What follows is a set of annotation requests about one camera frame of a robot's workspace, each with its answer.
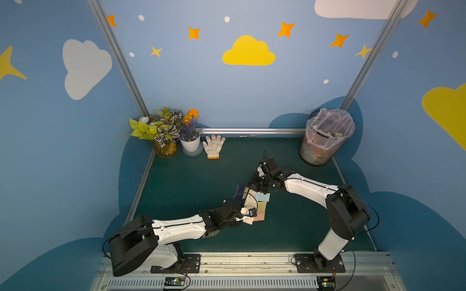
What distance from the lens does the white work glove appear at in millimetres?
1138

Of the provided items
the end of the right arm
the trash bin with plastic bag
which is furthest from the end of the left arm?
the trash bin with plastic bag

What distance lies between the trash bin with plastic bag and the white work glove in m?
0.53

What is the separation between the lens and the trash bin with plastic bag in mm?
909
